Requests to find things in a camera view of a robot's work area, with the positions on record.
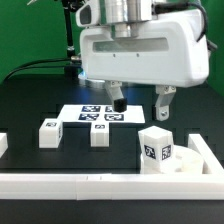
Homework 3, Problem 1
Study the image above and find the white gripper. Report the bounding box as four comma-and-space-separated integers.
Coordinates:
80, 10, 209, 121

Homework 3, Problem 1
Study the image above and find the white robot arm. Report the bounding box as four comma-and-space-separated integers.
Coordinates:
76, 0, 209, 121

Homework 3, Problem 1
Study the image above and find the white marker sheet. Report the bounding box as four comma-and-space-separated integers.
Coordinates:
58, 104, 145, 124

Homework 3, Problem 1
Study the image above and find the white U-shaped fence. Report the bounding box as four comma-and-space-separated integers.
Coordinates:
0, 134, 224, 200

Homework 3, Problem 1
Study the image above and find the white block at left edge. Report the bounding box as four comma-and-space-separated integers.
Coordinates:
0, 133, 8, 158

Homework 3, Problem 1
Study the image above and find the black camera stand pole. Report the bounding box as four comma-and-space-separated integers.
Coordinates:
55, 0, 83, 78

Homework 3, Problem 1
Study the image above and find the black cable bundle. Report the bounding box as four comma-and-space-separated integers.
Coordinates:
0, 58, 83, 84

